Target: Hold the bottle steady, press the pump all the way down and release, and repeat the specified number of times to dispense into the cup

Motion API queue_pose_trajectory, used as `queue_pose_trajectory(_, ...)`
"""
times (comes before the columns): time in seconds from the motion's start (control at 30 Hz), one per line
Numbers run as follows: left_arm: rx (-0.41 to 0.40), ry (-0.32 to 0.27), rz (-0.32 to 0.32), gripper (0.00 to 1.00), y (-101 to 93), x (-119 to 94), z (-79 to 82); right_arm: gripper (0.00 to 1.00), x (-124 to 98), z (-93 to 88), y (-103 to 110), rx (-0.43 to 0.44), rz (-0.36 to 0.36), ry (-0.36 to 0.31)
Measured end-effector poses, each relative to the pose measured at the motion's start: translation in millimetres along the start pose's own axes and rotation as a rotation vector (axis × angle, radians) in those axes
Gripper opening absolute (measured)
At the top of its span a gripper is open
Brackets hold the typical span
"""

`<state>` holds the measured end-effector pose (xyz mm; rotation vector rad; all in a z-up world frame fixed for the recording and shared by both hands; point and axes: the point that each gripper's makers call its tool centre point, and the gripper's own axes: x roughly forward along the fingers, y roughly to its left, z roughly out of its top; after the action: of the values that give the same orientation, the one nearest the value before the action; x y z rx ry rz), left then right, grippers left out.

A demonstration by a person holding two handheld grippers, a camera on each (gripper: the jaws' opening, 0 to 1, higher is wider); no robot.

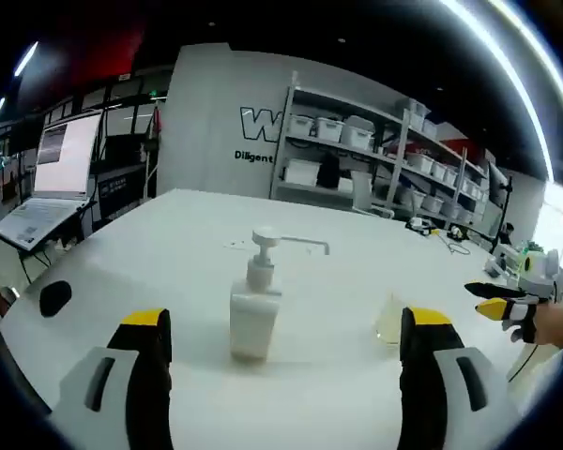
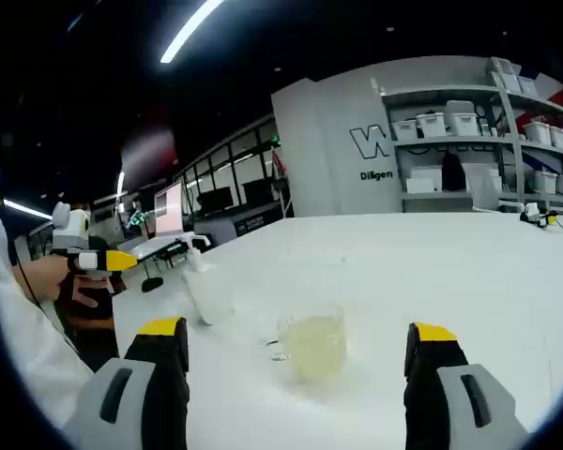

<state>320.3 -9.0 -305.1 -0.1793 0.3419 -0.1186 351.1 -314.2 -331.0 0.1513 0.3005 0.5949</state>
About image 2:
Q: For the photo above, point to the operator in white coat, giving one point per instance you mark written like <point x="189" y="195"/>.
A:
<point x="33" y="351"/>

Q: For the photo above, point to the open silver laptop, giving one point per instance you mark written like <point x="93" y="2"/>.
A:
<point x="169" y="211"/>

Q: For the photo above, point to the clear glass cup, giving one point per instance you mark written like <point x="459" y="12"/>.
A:
<point x="314" y="342"/>

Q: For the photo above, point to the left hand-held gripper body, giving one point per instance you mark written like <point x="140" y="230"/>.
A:
<point x="70" y="234"/>

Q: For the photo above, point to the white ceiling light strip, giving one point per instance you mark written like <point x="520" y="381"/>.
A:
<point x="190" y="33"/>

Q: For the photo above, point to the clear conical flask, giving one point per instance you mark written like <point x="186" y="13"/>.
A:
<point x="211" y="300"/>

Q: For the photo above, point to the white and yellow device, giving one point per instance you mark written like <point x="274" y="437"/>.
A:
<point x="537" y="216"/>

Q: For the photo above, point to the black computer mouse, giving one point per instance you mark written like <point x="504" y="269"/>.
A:
<point x="152" y="284"/>

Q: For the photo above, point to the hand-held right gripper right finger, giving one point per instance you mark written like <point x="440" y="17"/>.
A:
<point x="427" y="398"/>

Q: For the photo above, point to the black bag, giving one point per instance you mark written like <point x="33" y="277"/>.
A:
<point x="452" y="173"/>

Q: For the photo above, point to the grey metal shelf unit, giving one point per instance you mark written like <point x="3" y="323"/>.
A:
<point x="509" y="140"/>

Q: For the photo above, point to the black desk monitor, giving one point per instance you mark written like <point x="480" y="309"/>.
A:
<point x="216" y="199"/>

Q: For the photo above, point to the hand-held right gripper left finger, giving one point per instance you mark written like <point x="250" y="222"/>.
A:
<point x="164" y="389"/>

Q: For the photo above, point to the row of white storage boxes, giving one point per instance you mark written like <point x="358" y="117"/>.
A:
<point x="462" y="119"/>

